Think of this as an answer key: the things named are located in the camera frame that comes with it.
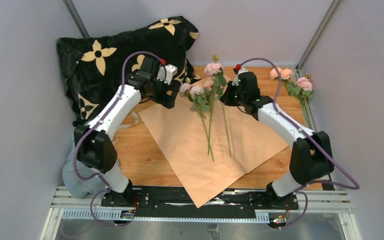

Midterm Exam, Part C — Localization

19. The pink fake flower stem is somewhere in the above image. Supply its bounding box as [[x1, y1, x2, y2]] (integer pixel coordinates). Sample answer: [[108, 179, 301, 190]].
[[212, 55, 232, 158], [179, 83, 215, 162], [268, 67, 313, 129], [204, 62, 227, 155]]

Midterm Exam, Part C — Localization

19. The green and peach wrapping paper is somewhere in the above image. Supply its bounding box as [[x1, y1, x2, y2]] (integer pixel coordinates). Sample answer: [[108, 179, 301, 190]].
[[138, 74, 290, 209]]

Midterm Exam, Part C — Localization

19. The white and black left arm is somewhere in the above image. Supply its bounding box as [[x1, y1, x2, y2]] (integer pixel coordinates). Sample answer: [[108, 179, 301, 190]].
[[73, 56, 181, 207]]

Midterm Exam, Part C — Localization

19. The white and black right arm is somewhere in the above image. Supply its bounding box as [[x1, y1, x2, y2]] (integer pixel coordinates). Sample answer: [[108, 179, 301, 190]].
[[220, 68, 335, 209]]

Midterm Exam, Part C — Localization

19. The black floral pillow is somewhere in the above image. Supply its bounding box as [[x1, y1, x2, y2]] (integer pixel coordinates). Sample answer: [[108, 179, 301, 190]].
[[56, 16, 200, 126]]

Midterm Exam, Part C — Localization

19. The light blue cloth bag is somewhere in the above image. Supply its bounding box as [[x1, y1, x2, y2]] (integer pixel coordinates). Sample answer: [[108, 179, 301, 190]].
[[62, 133, 106, 198]]

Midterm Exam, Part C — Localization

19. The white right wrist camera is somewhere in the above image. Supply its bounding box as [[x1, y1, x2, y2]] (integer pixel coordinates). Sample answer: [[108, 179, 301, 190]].
[[231, 67, 249, 86]]

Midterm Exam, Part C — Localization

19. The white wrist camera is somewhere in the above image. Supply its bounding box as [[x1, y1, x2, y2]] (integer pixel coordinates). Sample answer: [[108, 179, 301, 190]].
[[231, 67, 249, 86], [157, 64, 178, 85]]

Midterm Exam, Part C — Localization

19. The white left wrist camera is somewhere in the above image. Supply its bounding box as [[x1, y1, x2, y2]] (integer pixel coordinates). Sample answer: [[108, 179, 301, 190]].
[[157, 64, 178, 85]]

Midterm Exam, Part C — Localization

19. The cream ribbon strap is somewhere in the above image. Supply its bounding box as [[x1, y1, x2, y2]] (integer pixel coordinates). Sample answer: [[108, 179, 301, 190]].
[[112, 110, 141, 147]]

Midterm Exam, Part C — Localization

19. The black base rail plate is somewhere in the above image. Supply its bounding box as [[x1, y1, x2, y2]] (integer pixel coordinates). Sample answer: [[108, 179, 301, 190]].
[[100, 186, 299, 221]]

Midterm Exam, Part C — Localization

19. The aluminium frame rail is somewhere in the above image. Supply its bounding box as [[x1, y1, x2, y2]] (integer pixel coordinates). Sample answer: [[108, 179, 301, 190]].
[[40, 186, 362, 240]]

